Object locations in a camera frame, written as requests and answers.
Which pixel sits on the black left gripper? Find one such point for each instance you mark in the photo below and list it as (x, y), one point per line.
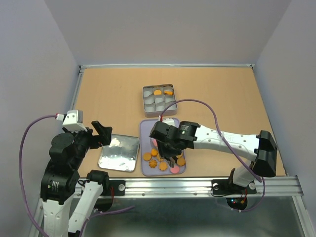
(105, 134)

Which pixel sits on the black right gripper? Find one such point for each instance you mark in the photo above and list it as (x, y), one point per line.
(164, 151)

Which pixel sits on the orange fish cookie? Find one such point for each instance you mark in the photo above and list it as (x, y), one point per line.
(154, 152)
(168, 92)

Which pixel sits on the pink round cookie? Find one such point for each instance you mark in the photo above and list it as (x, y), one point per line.
(175, 169)
(154, 142)

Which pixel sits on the brown scalloped cookie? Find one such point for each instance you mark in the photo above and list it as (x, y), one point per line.
(157, 92)
(181, 161)

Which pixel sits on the metal tongs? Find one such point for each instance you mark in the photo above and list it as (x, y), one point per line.
(171, 162)

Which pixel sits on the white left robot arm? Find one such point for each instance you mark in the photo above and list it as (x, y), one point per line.
(61, 176)

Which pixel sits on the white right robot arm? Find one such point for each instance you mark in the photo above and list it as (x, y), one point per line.
(256, 153)

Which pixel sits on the tan maple leaf cookie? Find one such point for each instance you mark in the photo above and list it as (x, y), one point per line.
(159, 158)

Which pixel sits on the tan leaf cookie lower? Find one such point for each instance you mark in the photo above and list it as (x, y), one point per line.
(163, 166)

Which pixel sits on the swirl flower cookie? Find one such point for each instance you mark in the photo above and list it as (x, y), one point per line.
(153, 163)

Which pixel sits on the lavender plastic tray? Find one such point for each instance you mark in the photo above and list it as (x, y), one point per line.
(146, 146)

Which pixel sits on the plain round tan cookie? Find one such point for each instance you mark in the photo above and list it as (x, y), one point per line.
(147, 156)

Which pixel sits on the silver tin lid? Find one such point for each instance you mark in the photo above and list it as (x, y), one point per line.
(121, 154)

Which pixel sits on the square cookie tin with cups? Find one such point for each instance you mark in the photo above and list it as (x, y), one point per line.
(155, 104)

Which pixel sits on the circuit board with leds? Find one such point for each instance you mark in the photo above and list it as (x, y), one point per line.
(237, 203)

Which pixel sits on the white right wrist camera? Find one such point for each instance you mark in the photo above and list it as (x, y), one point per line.
(171, 121)

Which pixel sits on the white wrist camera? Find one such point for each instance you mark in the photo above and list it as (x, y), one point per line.
(171, 121)
(73, 121)

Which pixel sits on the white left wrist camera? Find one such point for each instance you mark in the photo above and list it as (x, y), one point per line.
(73, 121)

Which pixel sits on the aluminium mounting rail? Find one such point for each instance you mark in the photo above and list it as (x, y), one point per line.
(187, 207)

